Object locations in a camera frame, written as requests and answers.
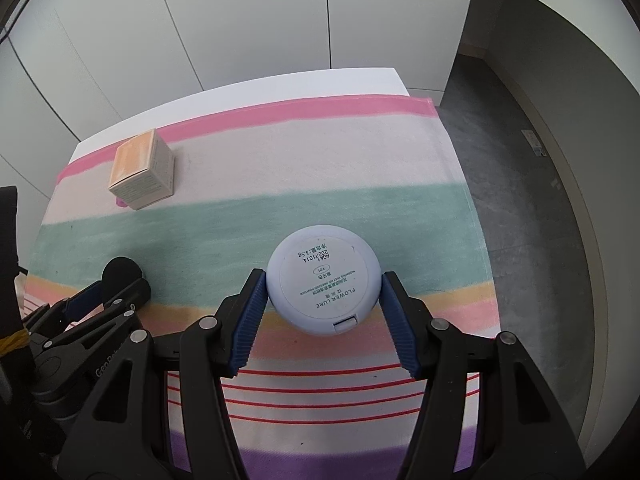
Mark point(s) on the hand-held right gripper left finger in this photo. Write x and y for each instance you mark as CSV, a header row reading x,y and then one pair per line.
x,y
247,320

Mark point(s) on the beige cardboard cosmetic box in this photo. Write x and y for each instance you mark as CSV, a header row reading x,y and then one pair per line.
x,y
142,175

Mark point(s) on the small white floor outlet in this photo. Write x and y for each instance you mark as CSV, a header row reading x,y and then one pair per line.
x,y
533,142

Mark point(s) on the striped pastel cloth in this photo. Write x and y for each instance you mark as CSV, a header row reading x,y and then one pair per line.
x,y
300,200

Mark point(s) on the pale blue round compact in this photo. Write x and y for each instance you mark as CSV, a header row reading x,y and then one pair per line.
x,y
320,270

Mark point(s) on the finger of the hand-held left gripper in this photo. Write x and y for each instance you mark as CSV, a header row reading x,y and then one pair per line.
x,y
82,302
130,297

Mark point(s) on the dark cloth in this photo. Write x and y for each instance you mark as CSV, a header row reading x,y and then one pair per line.
x,y
7,240

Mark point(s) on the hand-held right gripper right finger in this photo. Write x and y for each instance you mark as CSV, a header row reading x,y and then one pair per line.
x,y
397,325

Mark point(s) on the black round puff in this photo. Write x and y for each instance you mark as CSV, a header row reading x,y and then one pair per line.
x,y
120,269

